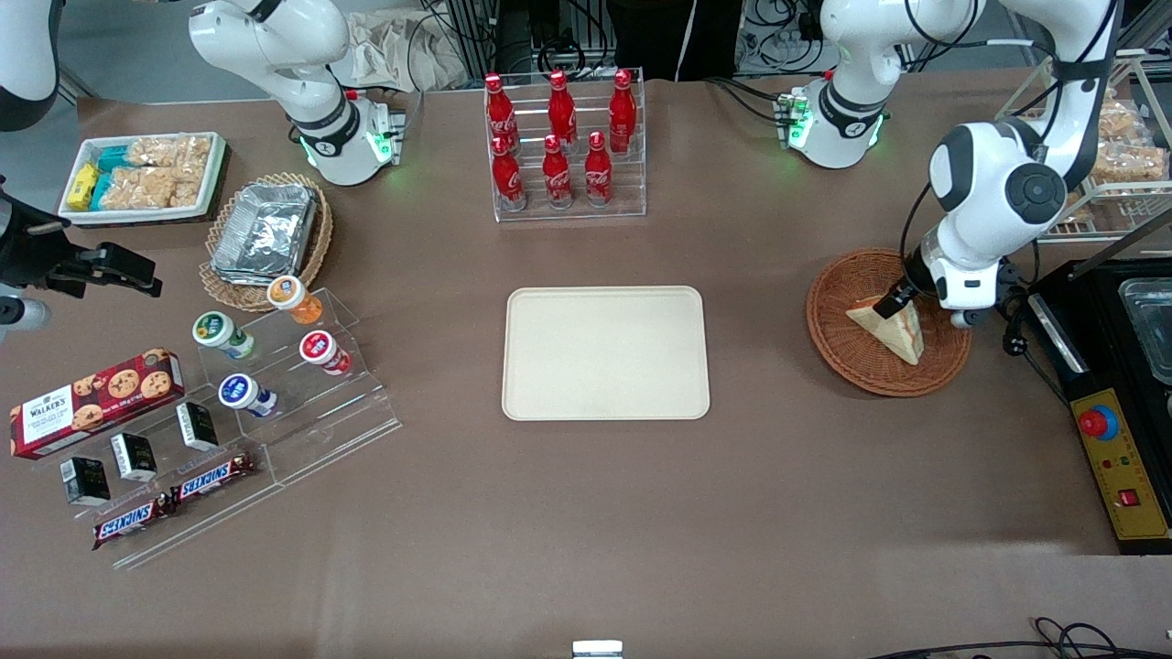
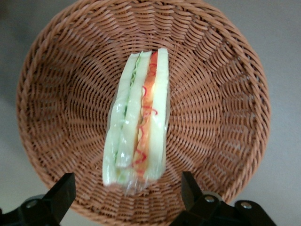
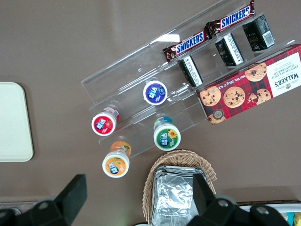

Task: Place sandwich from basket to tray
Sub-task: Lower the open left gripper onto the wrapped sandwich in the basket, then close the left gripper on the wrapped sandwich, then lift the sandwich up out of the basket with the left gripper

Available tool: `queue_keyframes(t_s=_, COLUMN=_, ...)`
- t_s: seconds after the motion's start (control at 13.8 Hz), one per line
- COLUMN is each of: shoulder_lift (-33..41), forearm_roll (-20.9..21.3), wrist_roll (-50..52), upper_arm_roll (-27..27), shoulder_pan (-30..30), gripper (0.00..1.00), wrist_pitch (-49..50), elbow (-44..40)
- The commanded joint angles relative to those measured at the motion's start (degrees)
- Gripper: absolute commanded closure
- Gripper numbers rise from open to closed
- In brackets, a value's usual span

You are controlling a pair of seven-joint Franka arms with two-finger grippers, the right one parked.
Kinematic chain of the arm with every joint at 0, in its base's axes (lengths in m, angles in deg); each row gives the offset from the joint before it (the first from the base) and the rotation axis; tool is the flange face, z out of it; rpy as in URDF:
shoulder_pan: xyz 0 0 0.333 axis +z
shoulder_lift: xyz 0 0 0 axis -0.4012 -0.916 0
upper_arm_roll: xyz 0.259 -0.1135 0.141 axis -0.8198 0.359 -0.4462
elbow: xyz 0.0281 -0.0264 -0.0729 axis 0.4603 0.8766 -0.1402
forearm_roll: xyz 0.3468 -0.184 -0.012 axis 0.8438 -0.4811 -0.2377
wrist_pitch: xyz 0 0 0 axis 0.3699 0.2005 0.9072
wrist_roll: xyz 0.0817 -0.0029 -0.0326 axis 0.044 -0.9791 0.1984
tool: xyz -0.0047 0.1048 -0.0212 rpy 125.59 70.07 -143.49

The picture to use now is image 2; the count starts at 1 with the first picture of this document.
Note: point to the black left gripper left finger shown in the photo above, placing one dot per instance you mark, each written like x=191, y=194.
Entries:
x=51, y=202

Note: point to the brown round wicker basket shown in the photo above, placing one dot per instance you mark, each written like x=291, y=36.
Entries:
x=211, y=106

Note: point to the triangle sandwich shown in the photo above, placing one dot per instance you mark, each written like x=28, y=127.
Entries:
x=141, y=122

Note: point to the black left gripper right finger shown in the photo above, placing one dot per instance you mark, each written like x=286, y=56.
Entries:
x=204, y=209

